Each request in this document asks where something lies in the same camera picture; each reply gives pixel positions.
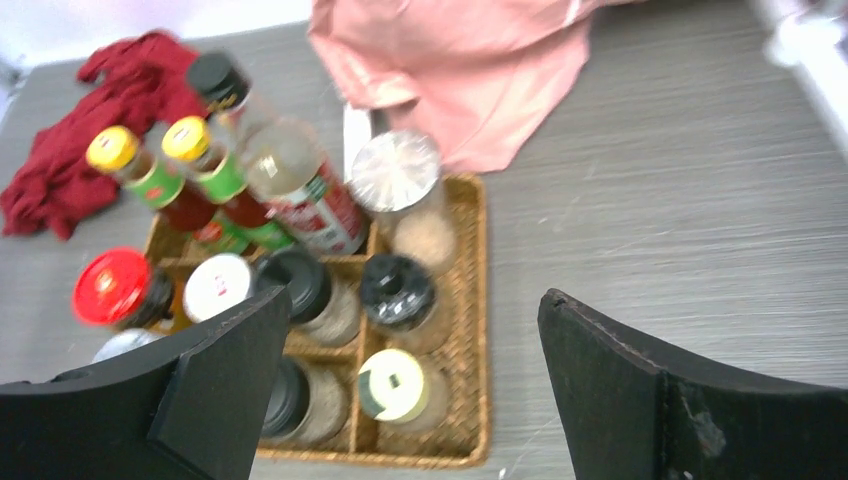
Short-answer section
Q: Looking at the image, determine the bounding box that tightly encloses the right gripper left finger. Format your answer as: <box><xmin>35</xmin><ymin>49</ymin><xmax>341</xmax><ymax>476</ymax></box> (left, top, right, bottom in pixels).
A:
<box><xmin>1</xmin><ymin>287</ymin><xmax>291</xmax><ymax>479</ymax></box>

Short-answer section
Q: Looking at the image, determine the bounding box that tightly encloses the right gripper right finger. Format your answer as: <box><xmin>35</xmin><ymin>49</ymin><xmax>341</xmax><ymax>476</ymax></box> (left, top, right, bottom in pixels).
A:
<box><xmin>537</xmin><ymin>289</ymin><xmax>847</xmax><ymax>479</ymax></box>

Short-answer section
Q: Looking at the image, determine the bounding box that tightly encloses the white lid sauce jar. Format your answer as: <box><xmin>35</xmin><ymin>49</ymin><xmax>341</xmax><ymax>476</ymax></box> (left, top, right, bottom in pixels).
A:
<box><xmin>183</xmin><ymin>253</ymin><xmax>254</xmax><ymax>323</ymax></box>

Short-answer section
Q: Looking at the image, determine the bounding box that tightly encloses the red cap bottle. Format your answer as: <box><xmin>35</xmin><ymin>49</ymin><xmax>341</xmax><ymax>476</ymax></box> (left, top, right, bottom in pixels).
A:
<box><xmin>70</xmin><ymin>247</ymin><xmax>175</xmax><ymax>330</ymax></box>

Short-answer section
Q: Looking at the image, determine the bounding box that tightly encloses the black cap sesame shaker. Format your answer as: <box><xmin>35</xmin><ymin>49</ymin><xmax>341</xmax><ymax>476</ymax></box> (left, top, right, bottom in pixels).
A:
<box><xmin>253</xmin><ymin>247</ymin><xmax>359</xmax><ymax>347</ymax></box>

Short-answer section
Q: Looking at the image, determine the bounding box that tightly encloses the woven bamboo divided tray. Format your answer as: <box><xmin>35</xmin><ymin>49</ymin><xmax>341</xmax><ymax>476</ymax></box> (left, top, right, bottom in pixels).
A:
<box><xmin>142</xmin><ymin>172</ymin><xmax>493</xmax><ymax>470</ymax></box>

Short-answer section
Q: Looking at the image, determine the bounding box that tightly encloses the yellow lid spice jar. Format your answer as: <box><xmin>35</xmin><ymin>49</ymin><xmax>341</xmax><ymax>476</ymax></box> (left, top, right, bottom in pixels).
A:
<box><xmin>357</xmin><ymin>348</ymin><xmax>451</xmax><ymax>434</ymax></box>

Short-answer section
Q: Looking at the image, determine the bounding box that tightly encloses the black cap pepper grinder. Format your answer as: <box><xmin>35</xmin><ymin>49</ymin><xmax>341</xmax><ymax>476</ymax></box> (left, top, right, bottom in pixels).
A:
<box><xmin>359</xmin><ymin>253</ymin><xmax>454</xmax><ymax>355</ymax></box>

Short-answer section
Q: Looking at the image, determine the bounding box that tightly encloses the tall soy sauce bottle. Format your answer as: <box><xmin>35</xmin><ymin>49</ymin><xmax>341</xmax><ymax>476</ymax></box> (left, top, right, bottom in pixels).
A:
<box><xmin>186</xmin><ymin>51</ymin><xmax>368</xmax><ymax>255</ymax></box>

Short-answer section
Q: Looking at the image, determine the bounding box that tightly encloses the yellow cap chili sauce bottle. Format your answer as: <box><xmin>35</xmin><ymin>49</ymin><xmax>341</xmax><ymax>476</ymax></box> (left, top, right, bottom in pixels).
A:
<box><xmin>85</xmin><ymin>126</ymin><xmax>255</xmax><ymax>255</ymax></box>

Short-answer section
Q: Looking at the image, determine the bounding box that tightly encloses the clear jar silver lid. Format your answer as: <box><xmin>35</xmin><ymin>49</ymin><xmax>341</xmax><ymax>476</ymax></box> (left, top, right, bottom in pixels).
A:
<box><xmin>348</xmin><ymin>130</ymin><xmax>458</xmax><ymax>277</ymax></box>

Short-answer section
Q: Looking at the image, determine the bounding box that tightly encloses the red cloth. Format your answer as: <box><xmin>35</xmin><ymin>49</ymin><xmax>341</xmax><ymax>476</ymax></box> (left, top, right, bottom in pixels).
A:
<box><xmin>1</xmin><ymin>30</ymin><xmax>207</xmax><ymax>241</ymax></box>

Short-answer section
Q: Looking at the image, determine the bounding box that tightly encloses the pink shorts garment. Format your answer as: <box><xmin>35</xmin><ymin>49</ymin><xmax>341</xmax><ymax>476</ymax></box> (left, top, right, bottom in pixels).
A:
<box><xmin>308</xmin><ymin>1</ymin><xmax>601</xmax><ymax>173</ymax></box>

